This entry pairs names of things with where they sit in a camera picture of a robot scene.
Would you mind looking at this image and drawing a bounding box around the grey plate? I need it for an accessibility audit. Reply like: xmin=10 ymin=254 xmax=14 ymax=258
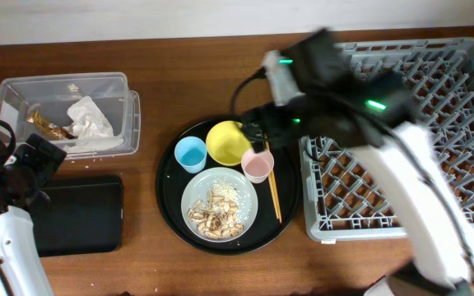
xmin=181 ymin=167 xmax=258 ymax=243

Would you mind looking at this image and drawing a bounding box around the black rectangular tray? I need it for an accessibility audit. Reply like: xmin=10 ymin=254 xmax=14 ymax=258
xmin=30 ymin=175 xmax=123 ymax=257

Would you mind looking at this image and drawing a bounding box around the food scraps and rice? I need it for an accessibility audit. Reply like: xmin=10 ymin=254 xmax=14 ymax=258
xmin=187 ymin=183 xmax=244 ymax=240

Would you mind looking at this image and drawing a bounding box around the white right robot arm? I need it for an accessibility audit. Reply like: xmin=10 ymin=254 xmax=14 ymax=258
xmin=241 ymin=29 xmax=474 ymax=295

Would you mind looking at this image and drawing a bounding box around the round black tray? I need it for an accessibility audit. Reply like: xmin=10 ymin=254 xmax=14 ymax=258
xmin=156 ymin=117 xmax=303 ymax=255

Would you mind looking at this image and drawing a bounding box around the clear plastic waste bin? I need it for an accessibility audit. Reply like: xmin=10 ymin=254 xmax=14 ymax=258
xmin=0 ymin=72 xmax=142 ymax=160

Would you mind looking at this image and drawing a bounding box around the grey dishwasher rack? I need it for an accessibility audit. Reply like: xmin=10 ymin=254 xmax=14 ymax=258
xmin=300 ymin=38 xmax=474 ymax=243

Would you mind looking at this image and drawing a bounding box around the gold snack wrapper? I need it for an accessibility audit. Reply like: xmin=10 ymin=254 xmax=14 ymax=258
xmin=26 ymin=111 xmax=76 ymax=141

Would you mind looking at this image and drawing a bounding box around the yellow plastic bowl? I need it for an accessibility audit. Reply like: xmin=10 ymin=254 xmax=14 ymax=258
xmin=206 ymin=120 xmax=252 ymax=167

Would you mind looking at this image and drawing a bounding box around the white napkin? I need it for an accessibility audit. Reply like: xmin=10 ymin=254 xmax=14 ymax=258
xmin=63 ymin=95 xmax=123 ymax=153

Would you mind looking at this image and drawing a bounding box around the light blue plastic cup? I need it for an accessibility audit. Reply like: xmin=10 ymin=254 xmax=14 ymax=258
xmin=174 ymin=136 xmax=207 ymax=173

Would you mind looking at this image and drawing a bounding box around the pink plastic cup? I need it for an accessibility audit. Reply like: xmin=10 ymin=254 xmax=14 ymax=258
xmin=240 ymin=148 xmax=275 ymax=183

